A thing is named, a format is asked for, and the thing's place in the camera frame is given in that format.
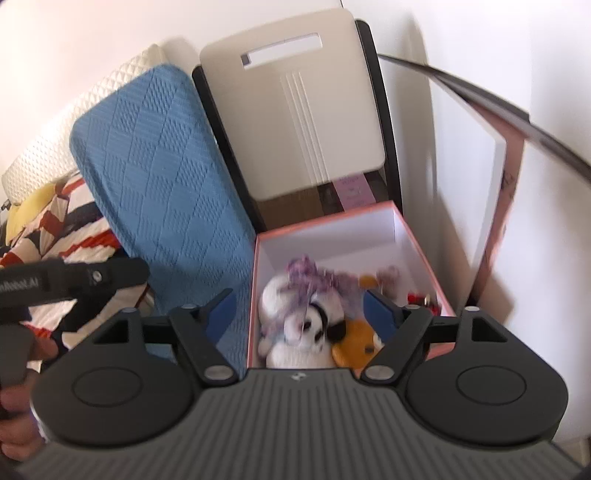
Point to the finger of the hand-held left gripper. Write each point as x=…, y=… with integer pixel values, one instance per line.
x=111, y=277

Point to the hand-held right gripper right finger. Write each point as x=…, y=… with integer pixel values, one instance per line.
x=376, y=310

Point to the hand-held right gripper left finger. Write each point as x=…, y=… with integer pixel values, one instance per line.
x=222, y=311

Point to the red and black plush toy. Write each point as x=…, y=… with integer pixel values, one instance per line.
x=422, y=300

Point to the panda plush toy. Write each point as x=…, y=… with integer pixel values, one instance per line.
x=318, y=325

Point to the pink box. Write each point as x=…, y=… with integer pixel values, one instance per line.
x=332, y=235

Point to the person's left hand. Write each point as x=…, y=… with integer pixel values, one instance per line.
x=21, y=415

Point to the brown bear plush toy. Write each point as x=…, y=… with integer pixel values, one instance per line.
x=353, y=344

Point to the striped blanket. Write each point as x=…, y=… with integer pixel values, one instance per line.
x=78, y=230

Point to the yellow cloth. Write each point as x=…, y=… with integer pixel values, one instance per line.
x=32, y=207

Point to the white plush toy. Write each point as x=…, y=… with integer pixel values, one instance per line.
x=295, y=357

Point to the blue quilted cushion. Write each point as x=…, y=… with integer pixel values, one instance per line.
x=166, y=198

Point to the purple card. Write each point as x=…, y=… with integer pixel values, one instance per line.
x=353, y=189

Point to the cardboard box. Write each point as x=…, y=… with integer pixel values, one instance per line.
x=291, y=207

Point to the pink box lid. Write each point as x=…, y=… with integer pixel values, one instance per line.
x=498, y=184

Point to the white quilted pillow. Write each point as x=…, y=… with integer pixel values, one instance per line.
x=92, y=99

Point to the beige chair back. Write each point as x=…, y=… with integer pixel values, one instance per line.
x=295, y=129

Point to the black curved bar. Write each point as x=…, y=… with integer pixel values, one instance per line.
x=485, y=97

